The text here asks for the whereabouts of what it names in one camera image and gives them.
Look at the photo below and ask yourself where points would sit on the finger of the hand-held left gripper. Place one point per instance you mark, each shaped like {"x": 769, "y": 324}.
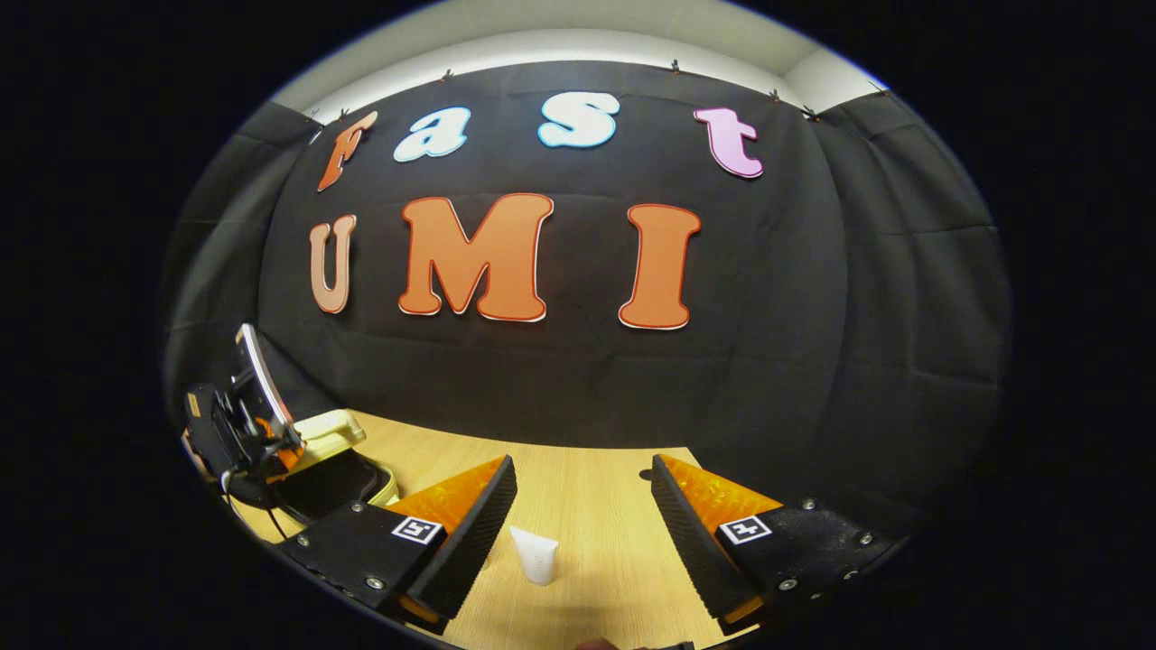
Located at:
{"x": 284, "y": 457}

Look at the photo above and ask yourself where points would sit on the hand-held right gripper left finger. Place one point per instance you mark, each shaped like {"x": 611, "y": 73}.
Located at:
{"x": 474, "y": 542}

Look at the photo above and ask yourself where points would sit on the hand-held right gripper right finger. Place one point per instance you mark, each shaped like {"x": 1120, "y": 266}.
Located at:
{"x": 691, "y": 542}

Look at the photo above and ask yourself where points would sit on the pale yellow small suitcase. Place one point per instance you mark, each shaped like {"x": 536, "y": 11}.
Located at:
{"x": 339, "y": 474}

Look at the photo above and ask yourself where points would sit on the white squeeze tube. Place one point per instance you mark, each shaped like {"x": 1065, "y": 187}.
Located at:
{"x": 537, "y": 555}

